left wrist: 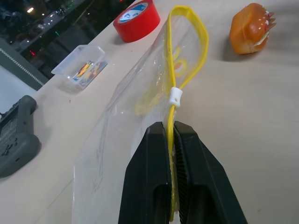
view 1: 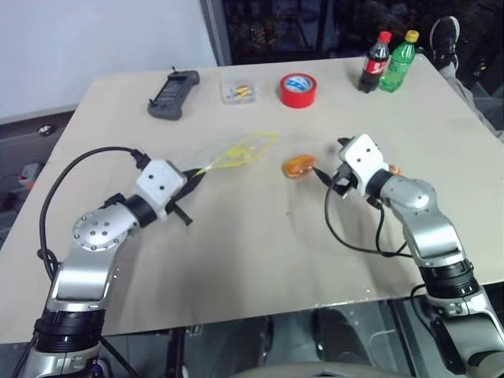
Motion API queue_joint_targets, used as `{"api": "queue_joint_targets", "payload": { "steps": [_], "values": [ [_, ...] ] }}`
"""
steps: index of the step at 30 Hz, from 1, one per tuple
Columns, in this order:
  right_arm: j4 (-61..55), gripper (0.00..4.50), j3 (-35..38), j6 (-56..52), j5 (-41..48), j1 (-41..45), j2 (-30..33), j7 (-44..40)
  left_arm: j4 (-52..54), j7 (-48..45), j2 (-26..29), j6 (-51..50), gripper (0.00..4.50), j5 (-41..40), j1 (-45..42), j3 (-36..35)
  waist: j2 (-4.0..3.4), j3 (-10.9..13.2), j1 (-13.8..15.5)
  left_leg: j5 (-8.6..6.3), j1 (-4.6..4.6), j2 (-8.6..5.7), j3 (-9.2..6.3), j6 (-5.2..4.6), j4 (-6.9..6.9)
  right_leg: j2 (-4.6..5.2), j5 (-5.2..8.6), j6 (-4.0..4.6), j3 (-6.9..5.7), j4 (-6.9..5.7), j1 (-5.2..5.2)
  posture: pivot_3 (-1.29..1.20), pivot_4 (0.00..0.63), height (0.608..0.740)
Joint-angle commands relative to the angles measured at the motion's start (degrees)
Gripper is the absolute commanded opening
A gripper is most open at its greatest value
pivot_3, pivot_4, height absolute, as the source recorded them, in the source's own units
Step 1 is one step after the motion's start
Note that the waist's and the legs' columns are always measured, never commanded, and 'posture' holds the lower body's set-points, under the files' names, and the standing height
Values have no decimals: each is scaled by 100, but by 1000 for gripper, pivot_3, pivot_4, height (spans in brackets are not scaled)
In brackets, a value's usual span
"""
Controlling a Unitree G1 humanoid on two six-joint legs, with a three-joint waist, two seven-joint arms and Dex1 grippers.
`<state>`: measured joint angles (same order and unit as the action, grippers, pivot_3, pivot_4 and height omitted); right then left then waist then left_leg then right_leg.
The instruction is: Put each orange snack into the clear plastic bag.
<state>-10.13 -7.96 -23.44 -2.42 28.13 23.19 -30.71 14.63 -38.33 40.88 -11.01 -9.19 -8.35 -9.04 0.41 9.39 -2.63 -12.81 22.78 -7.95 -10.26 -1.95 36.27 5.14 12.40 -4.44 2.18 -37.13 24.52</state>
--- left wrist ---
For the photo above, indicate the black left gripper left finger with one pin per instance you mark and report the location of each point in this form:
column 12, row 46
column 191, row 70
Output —
column 144, row 172

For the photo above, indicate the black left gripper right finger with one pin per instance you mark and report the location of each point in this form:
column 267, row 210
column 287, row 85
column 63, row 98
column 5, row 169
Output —
column 203, row 177

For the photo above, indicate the clear yellow-zipper plastic bag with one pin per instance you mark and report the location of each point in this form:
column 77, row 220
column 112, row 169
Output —
column 130, row 121

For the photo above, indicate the colourful card in container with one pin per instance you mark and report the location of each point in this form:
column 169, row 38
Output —
column 90, row 71

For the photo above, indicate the clear plastic container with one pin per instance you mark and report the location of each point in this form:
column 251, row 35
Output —
column 79, row 67

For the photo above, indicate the grey handheld controller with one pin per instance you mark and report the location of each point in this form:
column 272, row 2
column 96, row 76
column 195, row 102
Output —
column 16, row 140

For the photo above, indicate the red tape roll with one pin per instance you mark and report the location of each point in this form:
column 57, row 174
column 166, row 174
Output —
column 140, row 23

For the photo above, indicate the toy hamburger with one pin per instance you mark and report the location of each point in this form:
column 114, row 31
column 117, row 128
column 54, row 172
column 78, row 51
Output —
column 250, row 30

